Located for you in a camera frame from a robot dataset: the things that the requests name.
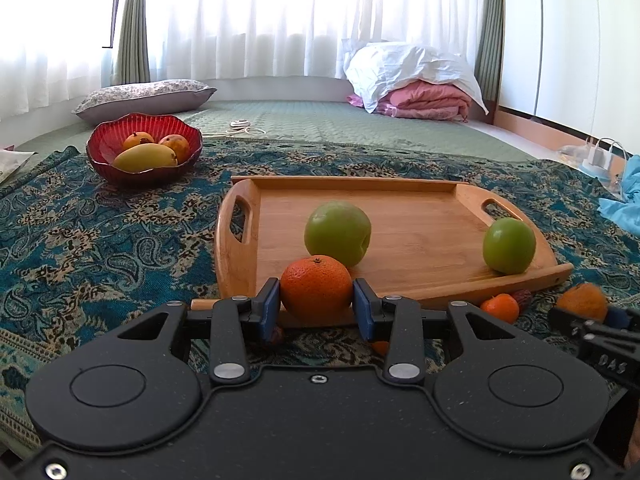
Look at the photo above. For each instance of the floral grey pillow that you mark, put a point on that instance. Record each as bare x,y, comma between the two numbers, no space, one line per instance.
145,94

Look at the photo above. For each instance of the red orange mango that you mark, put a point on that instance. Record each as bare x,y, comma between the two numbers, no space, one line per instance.
176,144

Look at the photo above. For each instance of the teal paisley blanket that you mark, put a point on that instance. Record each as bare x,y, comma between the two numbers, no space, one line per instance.
110,240

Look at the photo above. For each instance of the green quilted mat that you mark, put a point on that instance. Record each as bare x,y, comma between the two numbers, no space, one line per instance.
330,122

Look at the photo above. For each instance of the white and pink bedding pile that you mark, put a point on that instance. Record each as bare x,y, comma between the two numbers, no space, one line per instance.
410,67

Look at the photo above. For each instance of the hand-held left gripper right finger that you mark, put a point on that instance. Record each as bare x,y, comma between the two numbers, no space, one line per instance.
364,310

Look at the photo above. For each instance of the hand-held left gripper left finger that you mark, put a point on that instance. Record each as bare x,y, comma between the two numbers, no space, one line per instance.
269,310

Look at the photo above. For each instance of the brown date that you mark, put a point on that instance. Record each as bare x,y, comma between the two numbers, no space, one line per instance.
276,335

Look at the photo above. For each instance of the dark red date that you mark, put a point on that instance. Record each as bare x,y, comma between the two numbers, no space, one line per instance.
524,296

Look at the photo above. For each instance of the wooden serving tray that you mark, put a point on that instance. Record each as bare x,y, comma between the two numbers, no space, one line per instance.
420,225

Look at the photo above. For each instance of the white wardrobe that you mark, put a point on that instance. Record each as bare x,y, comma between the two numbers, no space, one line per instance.
570,40

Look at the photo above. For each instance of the small green apple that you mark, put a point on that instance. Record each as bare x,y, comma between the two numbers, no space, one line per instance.
509,245

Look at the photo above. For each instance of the tiny orange fruit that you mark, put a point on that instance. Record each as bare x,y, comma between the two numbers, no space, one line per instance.
380,347

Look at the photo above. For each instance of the fuzzy orange fruit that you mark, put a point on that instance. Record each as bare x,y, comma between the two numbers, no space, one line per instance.
582,301

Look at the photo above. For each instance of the yellow green mango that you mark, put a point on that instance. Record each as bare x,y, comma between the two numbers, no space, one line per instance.
145,157

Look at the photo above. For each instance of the large orange mandarin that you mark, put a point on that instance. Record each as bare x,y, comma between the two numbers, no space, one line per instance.
316,287

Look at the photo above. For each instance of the light blue cloth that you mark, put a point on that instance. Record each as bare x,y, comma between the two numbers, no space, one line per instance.
625,195

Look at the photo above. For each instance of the green curtain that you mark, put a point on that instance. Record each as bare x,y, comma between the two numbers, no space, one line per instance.
132,25
490,30

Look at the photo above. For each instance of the large green apple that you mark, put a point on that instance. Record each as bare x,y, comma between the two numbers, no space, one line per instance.
337,232

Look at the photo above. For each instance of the white sheer curtain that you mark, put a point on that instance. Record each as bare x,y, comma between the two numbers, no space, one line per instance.
300,20

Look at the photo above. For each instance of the small orange yellow mango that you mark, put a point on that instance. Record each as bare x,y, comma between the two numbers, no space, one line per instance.
139,139

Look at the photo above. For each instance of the clear plastic bag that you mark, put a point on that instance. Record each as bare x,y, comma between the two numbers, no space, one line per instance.
11,161

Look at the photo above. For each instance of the pink folded blanket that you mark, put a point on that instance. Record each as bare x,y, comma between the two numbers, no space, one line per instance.
425,100

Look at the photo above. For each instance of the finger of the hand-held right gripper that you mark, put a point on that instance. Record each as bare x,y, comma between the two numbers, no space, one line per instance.
575,321
619,316

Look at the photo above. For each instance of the red glass bowl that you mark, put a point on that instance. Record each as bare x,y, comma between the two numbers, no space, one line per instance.
107,150

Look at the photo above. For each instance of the small orange mandarin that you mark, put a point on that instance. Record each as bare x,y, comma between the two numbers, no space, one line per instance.
500,307

